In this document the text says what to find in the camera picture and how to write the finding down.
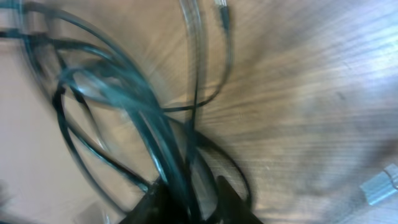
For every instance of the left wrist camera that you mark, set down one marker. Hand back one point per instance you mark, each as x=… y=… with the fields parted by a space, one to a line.
x=381 y=186

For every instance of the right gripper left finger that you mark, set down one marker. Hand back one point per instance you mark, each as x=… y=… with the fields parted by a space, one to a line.
x=157 y=207

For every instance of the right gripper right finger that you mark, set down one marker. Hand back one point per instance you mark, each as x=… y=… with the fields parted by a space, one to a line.
x=231 y=206

